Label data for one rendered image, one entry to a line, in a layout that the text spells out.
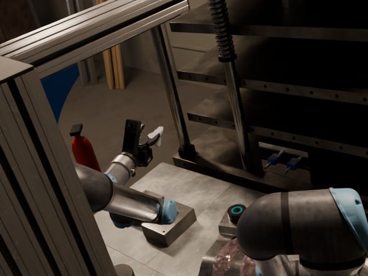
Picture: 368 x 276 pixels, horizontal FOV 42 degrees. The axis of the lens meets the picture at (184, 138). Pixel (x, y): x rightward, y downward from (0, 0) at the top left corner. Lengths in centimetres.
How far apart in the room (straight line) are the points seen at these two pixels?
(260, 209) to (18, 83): 50
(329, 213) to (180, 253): 129
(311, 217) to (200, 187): 160
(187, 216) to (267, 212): 131
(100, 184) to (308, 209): 48
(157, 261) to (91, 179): 104
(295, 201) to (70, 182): 42
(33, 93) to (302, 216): 51
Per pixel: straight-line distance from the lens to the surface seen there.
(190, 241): 214
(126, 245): 224
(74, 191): 67
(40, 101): 61
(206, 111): 261
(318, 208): 88
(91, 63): 644
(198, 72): 246
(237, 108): 233
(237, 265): 185
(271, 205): 89
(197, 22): 239
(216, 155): 270
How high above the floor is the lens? 219
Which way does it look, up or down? 29 degrees down
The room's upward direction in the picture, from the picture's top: 14 degrees counter-clockwise
